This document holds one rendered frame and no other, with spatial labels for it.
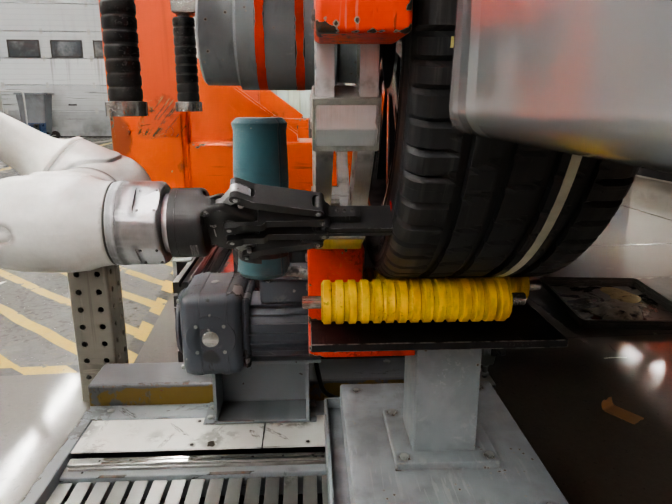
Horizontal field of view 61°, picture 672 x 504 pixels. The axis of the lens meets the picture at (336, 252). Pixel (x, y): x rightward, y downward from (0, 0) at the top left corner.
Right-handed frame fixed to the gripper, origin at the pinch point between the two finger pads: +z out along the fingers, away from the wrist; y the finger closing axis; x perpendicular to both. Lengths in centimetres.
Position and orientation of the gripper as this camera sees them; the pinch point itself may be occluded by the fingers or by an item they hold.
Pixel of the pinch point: (359, 220)
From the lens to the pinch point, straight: 62.6
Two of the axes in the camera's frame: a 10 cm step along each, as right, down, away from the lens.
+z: 10.0, -0.1, 0.5
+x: -0.3, -8.6, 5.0
